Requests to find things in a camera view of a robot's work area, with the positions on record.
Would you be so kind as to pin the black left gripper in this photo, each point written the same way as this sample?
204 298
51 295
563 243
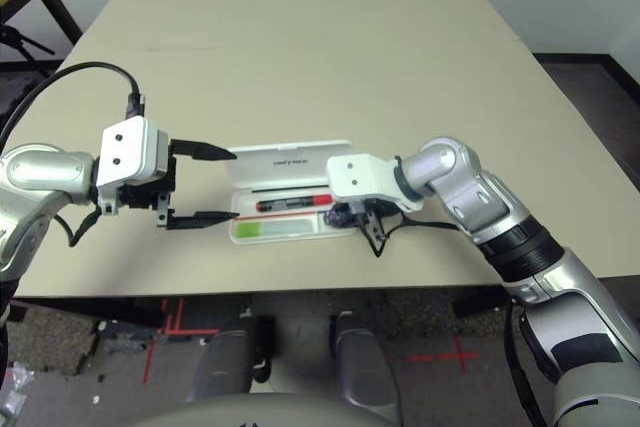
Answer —
145 194

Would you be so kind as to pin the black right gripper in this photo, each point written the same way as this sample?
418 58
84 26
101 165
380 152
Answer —
377 209

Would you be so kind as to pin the red and black marker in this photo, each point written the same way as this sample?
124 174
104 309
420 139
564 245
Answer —
290 204

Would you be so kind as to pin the green highlighter marker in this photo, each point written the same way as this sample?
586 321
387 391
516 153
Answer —
247 230

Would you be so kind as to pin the white plastic pencil case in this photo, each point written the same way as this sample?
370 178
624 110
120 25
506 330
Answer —
290 152

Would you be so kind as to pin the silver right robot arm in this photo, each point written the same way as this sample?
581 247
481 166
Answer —
450 167

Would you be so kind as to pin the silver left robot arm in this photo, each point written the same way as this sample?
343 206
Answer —
45 167

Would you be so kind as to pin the grey right robot leg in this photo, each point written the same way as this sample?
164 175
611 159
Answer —
365 367

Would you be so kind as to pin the grey robot leg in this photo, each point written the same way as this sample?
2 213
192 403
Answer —
222 362
365 367

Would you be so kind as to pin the grey left robot leg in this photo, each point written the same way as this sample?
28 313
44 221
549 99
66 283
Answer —
222 362

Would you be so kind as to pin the black foam mat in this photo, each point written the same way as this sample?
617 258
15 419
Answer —
15 92

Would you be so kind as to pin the grey robot torso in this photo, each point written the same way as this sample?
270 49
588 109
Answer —
275 414

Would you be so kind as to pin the black tripod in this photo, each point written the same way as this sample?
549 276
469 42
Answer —
12 37

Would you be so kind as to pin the clear plastic bag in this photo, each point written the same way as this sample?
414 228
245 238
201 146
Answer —
15 392

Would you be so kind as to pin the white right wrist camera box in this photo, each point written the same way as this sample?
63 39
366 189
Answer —
360 172

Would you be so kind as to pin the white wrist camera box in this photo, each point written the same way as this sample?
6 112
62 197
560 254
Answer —
125 152
360 172

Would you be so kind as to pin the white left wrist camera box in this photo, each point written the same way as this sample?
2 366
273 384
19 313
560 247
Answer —
125 152

